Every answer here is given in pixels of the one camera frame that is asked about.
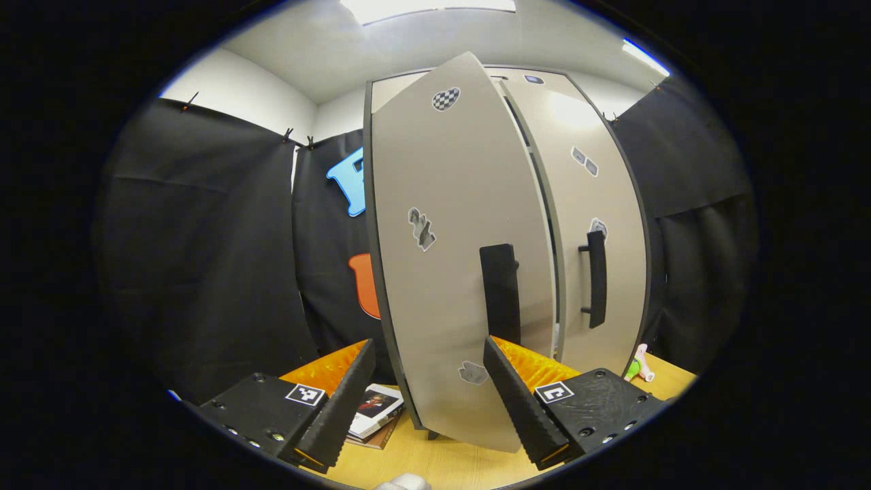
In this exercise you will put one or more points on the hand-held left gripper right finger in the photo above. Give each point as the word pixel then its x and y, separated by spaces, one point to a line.
pixel 517 401

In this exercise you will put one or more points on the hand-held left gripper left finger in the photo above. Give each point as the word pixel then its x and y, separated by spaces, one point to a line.
pixel 340 405

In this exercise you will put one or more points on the grey shoe cabinet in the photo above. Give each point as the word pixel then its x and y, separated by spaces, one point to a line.
pixel 371 238

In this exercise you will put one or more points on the grey shoe cabinet door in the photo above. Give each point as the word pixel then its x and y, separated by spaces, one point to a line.
pixel 449 170
pixel 605 190

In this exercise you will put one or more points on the green and pink plush toy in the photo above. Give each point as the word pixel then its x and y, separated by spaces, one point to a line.
pixel 639 364

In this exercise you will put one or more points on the ceiling light panel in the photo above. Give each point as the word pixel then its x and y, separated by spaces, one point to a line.
pixel 429 8

